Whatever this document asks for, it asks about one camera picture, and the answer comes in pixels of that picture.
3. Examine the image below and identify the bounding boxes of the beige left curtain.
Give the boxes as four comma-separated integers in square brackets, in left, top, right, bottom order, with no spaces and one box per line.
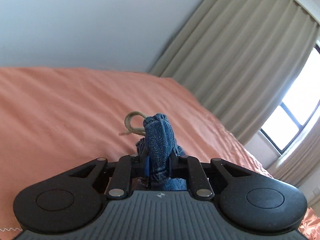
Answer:
[150,0,319,144]

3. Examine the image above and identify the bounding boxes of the beige right curtain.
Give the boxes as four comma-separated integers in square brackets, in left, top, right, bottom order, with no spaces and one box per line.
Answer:
[268,121,319,187]

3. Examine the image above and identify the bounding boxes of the olive drawstring belt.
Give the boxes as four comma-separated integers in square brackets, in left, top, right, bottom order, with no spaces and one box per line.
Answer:
[118,110,148,137]

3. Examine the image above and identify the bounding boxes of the orange bed sheet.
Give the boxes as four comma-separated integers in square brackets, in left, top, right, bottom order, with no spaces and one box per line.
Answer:
[0,66,320,240]

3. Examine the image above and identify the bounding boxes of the blue denim jeans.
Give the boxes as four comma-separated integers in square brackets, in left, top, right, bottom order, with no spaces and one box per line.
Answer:
[136,113,187,191]

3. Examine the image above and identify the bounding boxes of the black framed window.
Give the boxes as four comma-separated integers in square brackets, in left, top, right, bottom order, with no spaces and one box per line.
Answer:
[260,44,319,154]

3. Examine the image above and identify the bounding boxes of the beige curtain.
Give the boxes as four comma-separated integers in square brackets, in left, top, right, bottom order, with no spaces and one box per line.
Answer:
[268,121,319,187]
[150,0,319,144]

